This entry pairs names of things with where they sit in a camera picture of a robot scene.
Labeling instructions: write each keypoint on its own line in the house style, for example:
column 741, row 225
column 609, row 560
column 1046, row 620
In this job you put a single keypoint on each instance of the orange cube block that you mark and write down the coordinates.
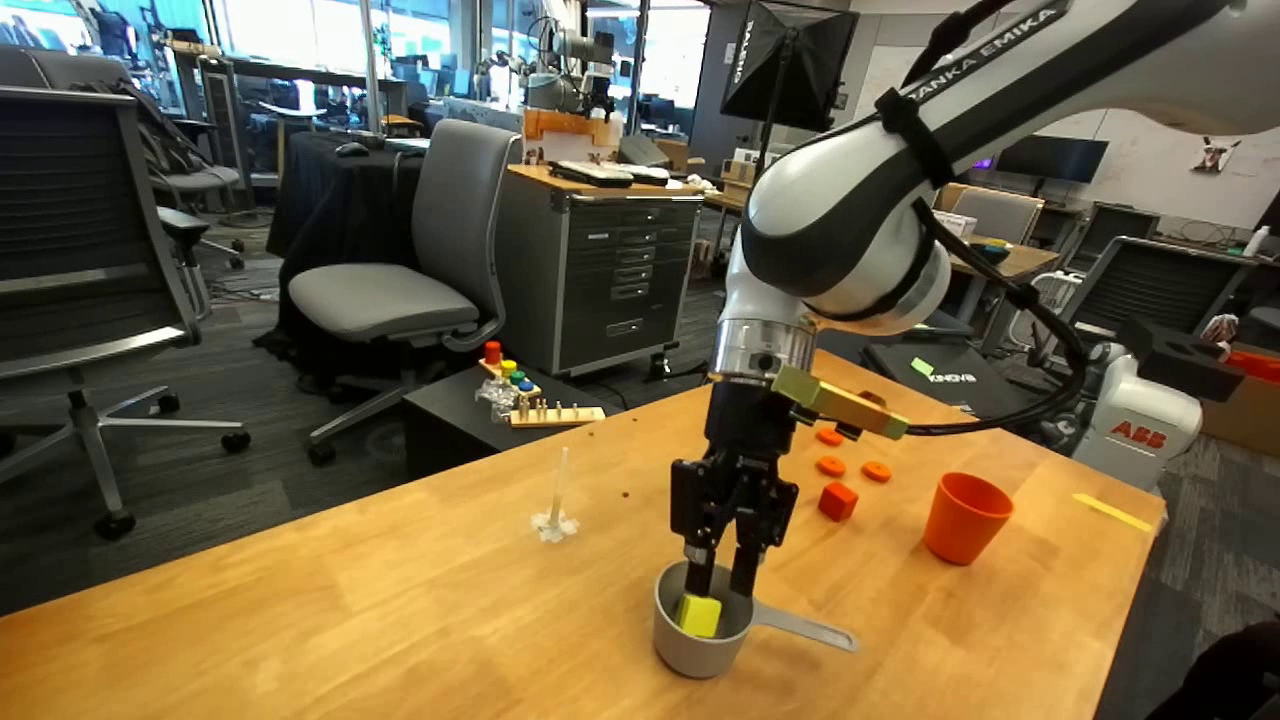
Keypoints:
column 836, row 503

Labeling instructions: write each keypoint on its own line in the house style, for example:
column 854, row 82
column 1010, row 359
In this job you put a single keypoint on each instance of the black draped table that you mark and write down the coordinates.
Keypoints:
column 342, row 200

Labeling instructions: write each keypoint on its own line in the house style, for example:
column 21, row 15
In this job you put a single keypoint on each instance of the black mesh office chair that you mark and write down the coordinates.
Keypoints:
column 82, row 200

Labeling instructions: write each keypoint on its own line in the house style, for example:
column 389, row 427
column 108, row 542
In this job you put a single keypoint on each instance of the clear peg stand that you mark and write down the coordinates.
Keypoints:
column 553, row 525

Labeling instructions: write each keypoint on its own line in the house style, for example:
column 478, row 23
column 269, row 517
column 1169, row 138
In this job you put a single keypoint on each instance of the black softbox light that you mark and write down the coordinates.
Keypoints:
column 803, row 72

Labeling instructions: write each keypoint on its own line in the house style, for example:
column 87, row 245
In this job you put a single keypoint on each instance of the orange plastic cup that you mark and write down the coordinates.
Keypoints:
column 964, row 522

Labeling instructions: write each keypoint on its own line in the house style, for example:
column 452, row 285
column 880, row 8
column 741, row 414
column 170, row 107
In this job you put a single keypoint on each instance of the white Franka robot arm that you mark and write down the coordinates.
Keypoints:
column 825, row 225

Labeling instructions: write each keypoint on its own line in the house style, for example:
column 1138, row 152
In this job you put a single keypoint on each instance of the grey office chair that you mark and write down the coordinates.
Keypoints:
column 385, row 301

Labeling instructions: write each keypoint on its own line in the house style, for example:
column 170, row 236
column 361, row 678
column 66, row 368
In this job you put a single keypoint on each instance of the grey measuring cup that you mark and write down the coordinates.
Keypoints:
column 694, row 654

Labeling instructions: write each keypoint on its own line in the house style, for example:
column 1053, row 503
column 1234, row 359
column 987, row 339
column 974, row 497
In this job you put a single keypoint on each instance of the yellow block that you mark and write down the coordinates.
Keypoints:
column 698, row 614

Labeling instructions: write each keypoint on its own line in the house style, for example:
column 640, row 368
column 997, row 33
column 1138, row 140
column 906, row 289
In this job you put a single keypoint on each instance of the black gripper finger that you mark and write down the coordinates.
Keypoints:
column 701, row 560
column 749, row 560

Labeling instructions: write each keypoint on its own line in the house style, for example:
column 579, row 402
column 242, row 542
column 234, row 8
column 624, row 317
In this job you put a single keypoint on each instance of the white ABB robot base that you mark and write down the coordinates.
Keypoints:
column 1135, row 414

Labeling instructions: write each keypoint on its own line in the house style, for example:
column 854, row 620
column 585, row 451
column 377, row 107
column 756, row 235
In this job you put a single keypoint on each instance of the dark office chair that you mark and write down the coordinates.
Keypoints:
column 200, row 183

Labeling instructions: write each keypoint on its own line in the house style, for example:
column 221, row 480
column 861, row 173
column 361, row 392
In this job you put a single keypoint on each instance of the black low box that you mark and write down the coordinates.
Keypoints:
column 447, row 423

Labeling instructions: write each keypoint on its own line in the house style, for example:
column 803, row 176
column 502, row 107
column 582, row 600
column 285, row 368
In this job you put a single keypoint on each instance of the colourful wooden toy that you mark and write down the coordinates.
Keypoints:
column 515, row 386

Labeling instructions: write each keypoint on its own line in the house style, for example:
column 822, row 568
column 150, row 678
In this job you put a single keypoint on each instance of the yellow tape strip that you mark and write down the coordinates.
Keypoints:
column 1112, row 514

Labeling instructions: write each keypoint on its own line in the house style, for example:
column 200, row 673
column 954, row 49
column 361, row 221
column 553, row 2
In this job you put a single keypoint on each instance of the cardboard box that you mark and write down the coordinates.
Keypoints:
column 1246, row 423

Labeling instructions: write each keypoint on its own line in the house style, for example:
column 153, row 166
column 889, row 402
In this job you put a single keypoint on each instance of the black mesh chair back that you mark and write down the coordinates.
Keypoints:
column 1152, row 285

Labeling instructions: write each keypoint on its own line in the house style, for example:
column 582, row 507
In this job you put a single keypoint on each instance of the red box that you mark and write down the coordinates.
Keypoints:
column 1252, row 367

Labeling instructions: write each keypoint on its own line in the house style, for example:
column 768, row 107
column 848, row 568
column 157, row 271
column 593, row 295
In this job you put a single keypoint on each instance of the orange box on cabinet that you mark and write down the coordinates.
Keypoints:
column 566, row 133

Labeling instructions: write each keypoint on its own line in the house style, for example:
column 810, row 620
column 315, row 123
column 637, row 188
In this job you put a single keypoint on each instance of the black mat with green mark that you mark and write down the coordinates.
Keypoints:
column 934, row 399

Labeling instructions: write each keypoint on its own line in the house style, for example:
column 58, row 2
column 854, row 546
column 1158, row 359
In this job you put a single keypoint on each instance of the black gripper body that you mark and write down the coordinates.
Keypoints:
column 741, row 461

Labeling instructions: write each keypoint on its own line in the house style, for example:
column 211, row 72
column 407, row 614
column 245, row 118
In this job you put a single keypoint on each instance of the small white dog figure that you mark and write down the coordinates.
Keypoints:
column 1214, row 152

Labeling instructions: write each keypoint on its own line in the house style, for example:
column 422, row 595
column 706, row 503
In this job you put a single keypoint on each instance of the yellow-green wrist camera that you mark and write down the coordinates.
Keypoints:
column 840, row 402

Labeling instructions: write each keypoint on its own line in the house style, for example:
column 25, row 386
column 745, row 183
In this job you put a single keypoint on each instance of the grey drawer cabinet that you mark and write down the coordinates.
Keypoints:
column 603, row 282

